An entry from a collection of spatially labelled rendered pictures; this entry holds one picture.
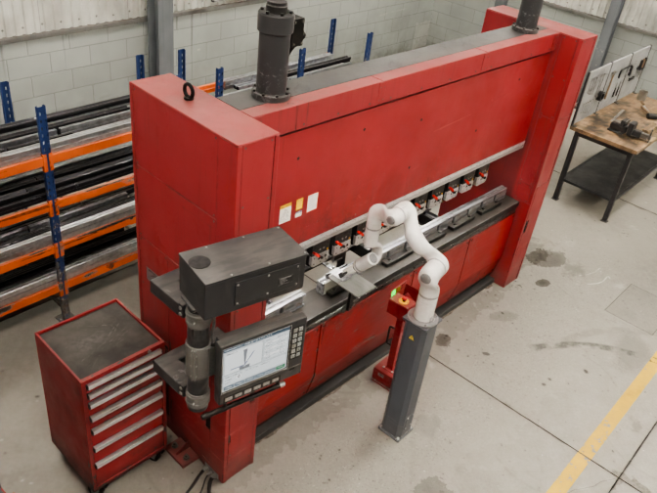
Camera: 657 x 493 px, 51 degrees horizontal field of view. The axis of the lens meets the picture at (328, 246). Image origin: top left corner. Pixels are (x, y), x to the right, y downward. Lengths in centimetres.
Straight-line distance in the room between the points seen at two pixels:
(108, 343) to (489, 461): 261
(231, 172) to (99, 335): 137
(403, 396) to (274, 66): 230
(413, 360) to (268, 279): 168
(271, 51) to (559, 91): 290
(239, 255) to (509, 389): 309
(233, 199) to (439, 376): 276
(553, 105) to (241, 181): 324
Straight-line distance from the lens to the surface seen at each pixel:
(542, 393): 559
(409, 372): 446
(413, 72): 417
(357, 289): 440
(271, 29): 337
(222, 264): 287
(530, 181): 602
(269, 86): 347
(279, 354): 324
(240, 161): 307
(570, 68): 566
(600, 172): 862
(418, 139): 453
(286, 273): 297
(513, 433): 520
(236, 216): 321
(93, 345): 397
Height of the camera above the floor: 363
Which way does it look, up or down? 34 degrees down
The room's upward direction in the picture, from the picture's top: 8 degrees clockwise
